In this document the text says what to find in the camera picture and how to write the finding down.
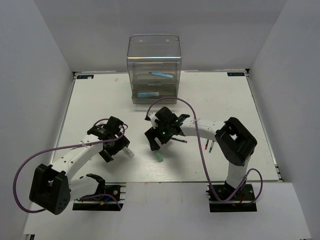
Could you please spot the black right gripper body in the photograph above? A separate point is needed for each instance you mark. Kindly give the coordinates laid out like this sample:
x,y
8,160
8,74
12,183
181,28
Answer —
x,y
160,130

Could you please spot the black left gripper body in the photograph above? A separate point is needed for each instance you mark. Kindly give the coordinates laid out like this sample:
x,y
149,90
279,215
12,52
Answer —
x,y
121,141

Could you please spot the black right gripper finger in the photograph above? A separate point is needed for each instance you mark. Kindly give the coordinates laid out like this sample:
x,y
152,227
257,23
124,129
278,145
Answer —
x,y
163,146
152,143

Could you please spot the green utility knife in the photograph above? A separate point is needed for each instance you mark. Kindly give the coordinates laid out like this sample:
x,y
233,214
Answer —
x,y
158,156

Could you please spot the orange utility knife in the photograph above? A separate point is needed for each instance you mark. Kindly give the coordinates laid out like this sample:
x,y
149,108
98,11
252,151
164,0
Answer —
x,y
131,154

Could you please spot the clear plastic drawer organizer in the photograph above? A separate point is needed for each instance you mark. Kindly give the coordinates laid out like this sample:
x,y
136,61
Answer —
x,y
154,52

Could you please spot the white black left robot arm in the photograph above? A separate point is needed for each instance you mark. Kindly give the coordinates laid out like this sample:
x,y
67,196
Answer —
x,y
55,185

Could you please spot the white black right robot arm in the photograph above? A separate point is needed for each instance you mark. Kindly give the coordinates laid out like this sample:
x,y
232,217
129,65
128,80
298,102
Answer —
x,y
235,141

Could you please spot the purple ink pen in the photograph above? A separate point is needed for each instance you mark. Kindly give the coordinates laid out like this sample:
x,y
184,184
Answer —
x,y
179,140

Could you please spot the green ink pen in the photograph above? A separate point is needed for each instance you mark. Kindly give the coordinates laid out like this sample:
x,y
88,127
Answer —
x,y
211,147

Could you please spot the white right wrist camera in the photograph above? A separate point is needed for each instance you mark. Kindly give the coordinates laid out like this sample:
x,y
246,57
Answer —
x,y
147,118

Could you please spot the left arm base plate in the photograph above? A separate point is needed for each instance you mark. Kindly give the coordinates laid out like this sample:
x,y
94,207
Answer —
x,y
110,198

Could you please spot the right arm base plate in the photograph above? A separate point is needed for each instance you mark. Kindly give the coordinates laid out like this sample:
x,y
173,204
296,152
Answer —
x,y
238,204

